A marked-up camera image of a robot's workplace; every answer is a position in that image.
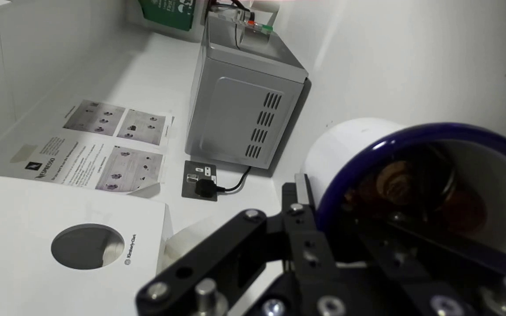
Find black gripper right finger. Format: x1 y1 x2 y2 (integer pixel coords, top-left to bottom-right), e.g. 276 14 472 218
339 200 506 316

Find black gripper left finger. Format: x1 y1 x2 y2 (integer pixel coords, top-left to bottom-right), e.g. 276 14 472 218
135 172 377 316

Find brown coins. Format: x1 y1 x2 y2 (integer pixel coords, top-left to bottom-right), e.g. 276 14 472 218
346 146 488 233

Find white mug with blue rim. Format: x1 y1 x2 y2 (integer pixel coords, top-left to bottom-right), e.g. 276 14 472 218
302 118 506 267

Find silver microwave oven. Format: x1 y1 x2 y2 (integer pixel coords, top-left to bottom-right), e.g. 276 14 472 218
184 12 312 172

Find red block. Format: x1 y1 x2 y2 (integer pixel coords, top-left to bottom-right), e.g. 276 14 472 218
242 12 262 30

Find white text notice sheet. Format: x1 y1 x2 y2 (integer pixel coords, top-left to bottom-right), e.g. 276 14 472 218
10 135 116 190

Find green first aid box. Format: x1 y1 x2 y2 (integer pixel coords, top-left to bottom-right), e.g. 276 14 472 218
137 0 204 39

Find white paper towel dispenser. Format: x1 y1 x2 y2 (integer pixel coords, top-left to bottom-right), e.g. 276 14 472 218
0 172 170 316

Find black microwave power cable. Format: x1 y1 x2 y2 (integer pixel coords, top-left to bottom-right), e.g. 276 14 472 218
212 165 255 197

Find dark wall socket with plug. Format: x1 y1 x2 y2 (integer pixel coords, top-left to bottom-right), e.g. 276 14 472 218
181 160 221 204

